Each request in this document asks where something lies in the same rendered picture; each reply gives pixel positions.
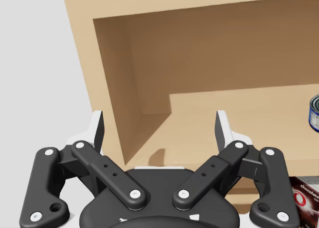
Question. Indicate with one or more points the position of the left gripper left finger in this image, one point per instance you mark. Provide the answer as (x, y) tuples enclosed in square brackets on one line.
[(45, 183)]

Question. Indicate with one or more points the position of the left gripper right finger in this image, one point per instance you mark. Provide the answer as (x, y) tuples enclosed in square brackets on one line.
[(274, 183)]

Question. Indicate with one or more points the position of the blue flat can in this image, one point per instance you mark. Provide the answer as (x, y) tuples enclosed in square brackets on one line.
[(315, 113)]

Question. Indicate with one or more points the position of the pale wooden shelf unit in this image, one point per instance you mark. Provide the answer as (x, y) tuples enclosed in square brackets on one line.
[(199, 63)]

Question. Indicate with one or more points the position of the red and white carton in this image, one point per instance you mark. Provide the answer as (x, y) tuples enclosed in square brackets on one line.
[(307, 203)]

